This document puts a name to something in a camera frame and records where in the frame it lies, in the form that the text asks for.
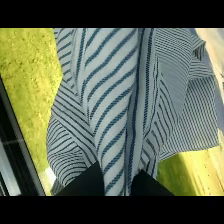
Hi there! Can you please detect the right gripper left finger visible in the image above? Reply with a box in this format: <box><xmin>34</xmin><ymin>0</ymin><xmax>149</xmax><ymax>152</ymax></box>
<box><xmin>55</xmin><ymin>161</ymin><xmax>106</xmax><ymax>197</ymax></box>

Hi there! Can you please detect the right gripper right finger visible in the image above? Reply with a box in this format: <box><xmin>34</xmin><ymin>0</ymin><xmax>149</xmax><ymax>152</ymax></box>
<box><xmin>130</xmin><ymin>169</ymin><xmax>175</xmax><ymax>197</ymax></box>

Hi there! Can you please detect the blue striped white shirt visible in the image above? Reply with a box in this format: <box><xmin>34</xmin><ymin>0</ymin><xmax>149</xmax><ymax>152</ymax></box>
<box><xmin>45</xmin><ymin>28</ymin><xmax>220</xmax><ymax>197</ymax></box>

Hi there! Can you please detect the silver frame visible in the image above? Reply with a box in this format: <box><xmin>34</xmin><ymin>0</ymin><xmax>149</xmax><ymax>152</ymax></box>
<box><xmin>0</xmin><ymin>78</ymin><xmax>46</xmax><ymax>197</ymax></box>

